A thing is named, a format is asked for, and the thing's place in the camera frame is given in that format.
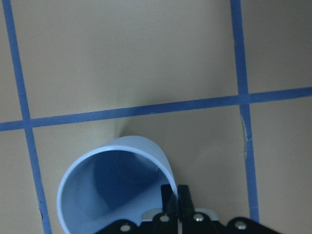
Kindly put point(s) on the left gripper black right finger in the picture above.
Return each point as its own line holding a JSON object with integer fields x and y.
{"x": 185, "y": 205}

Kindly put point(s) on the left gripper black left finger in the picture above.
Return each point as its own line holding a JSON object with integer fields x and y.
{"x": 169, "y": 204}

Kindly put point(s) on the blue cup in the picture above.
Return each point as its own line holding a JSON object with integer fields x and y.
{"x": 119, "y": 180}

